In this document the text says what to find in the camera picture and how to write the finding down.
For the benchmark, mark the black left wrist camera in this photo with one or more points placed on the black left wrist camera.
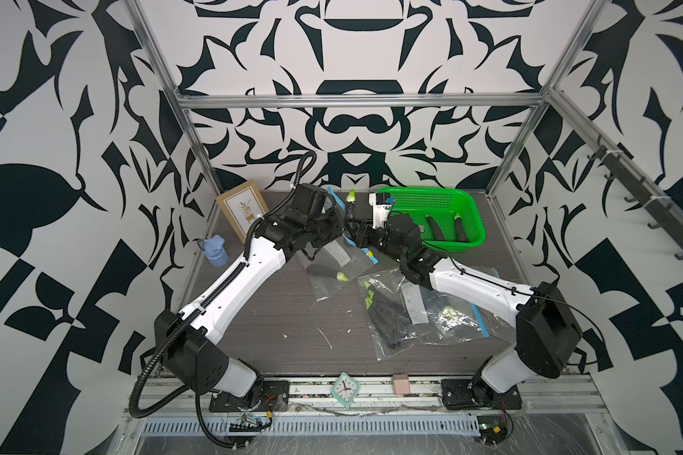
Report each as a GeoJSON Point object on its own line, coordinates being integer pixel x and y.
{"type": "Point", "coordinates": [310, 199]}

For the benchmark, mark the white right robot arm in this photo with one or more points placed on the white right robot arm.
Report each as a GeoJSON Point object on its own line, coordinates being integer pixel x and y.
{"type": "Point", "coordinates": [546, 331]}

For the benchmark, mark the black wall hook rail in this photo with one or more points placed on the black wall hook rail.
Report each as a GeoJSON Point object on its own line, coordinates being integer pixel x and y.
{"type": "Point", "coordinates": [643, 191]}

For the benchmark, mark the gold framed plant picture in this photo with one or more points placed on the gold framed plant picture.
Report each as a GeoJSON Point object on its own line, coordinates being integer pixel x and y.
{"type": "Point", "coordinates": [242, 205]}

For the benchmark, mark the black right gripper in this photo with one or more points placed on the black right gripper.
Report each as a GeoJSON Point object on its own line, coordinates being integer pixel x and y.
{"type": "Point", "coordinates": [363, 231]}

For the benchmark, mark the white perforated cable duct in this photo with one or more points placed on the white perforated cable duct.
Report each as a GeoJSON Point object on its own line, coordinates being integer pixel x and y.
{"type": "Point", "coordinates": [322, 425]}

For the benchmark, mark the mint square clock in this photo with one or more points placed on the mint square clock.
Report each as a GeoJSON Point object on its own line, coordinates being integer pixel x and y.
{"type": "Point", "coordinates": [345, 390]}

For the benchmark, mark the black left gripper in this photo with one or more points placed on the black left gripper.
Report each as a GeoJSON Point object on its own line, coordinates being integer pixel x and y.
{"type": "Point", "coordinates": [334, 227]}

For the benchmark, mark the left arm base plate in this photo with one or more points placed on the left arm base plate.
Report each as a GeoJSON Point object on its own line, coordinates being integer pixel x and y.
{"type": "Point", "coordinates": [265, 395]}

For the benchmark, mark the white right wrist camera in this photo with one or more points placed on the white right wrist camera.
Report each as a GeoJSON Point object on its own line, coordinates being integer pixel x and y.
{"type": "Point", "coordinates": [381, 204]}

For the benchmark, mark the small pink block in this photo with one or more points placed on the small pink block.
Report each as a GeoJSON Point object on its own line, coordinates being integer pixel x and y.
{"type": "Point", "coordinates": [401, 384]}

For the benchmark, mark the small green circuit board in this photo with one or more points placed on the small green circuit board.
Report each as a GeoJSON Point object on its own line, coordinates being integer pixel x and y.
{"type": "Point", "coordinates": [250, 423]}

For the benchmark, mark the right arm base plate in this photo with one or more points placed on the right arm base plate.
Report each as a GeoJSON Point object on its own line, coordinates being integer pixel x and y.
{"type": "Point", "coordinates": [474, 394]}

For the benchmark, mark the lifted clear zip-top bag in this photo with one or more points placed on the lifted clear zip-top bag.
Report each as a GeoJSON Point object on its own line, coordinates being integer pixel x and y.
{"type": "Point", "coordinates": [492, 322]}

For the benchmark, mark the green plastic basket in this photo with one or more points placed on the green plastic basket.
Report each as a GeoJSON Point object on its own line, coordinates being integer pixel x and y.
{"type": "Point", "coordinates": [433, 211]}

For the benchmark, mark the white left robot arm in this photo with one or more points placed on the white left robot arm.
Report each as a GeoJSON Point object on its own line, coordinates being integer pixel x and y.
{"type": "Point", "coordinates": [188, 340]}

